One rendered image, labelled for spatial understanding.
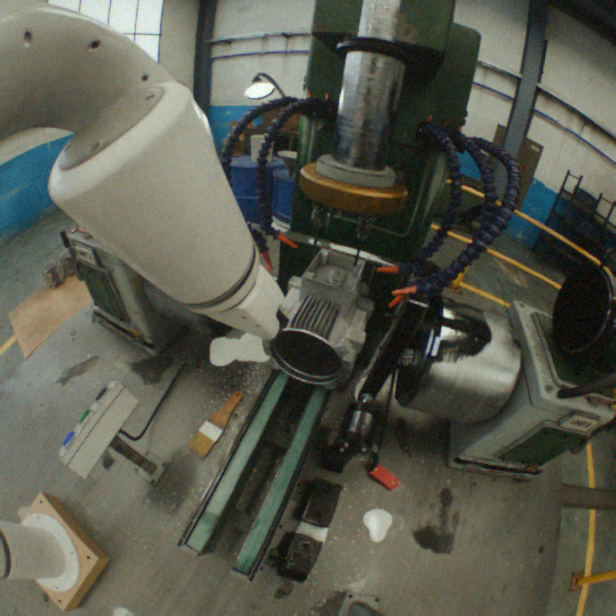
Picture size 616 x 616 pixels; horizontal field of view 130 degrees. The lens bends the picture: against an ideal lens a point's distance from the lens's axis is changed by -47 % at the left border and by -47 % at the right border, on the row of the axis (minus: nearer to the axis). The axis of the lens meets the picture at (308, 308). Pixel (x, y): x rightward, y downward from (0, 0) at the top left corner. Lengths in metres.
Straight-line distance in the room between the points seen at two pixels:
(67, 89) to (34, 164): 5.52
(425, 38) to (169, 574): 1.01
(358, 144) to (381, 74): 0.11
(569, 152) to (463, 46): 5.62
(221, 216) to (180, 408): 0.63
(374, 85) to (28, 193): 5.58
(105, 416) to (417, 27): 0.71
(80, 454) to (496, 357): 0.70
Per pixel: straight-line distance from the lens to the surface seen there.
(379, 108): 0.41
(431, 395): 0.51
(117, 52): 0.20
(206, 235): 0.15
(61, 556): 0.74
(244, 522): 0.60
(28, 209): 5.74
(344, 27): 0.45
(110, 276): 0.73
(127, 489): 0.73
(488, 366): 0.52
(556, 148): 6.09
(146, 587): 0.72
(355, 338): 0.51
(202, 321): 0.57
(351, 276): 0.58
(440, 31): 0.44
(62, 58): 0.18
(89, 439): 0.47
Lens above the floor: 1.44
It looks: 43 degrees down
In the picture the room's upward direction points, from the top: 9 degrees clockwise
